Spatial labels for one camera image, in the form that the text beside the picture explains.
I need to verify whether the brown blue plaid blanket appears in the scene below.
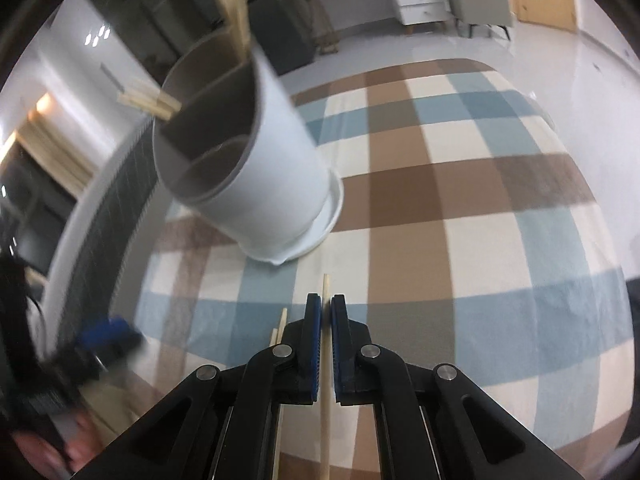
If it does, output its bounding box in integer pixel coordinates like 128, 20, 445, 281
107, 57, 634, 480

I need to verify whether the person's left hand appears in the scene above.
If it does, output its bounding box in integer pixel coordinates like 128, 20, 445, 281
9, 407, 97, 479

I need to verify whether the white divided utensil holder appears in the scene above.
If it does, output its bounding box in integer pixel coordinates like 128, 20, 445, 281
151, 35, 335, 261

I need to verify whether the white bed frame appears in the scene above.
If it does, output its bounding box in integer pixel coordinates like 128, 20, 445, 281
36, 109, 157, 357

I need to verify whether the beige curtain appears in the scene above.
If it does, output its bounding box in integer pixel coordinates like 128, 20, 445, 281
19, 119, 97, 197

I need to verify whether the wooden chair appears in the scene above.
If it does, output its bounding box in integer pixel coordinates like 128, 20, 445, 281
307, 0, 341, 56

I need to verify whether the dark quilted blanket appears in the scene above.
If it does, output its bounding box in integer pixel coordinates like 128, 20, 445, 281
71, 124, 167, 357

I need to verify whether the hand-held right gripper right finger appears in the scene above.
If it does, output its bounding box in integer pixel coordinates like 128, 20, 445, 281
330, 293, 586, 480

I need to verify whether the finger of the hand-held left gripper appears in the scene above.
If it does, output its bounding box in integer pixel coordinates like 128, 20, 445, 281
50, 314, 147, 378

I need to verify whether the dark window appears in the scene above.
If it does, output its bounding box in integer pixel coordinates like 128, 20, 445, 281
0, 144, 82, 277

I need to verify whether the grey cabinet with legs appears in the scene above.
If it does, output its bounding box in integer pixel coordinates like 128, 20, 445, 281
442, 0, 514, 41

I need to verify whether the white round drip tray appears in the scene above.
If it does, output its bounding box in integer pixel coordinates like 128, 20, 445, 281
240, 167, 346, 267

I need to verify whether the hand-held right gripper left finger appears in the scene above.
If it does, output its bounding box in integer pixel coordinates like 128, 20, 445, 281
75, 292, 321, 480

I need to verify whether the dark wardrobe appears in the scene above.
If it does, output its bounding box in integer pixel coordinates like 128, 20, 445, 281
81, 0, 322, 82

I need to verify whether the ceiling light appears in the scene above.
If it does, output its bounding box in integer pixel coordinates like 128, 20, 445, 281
84, 24, 112, 49

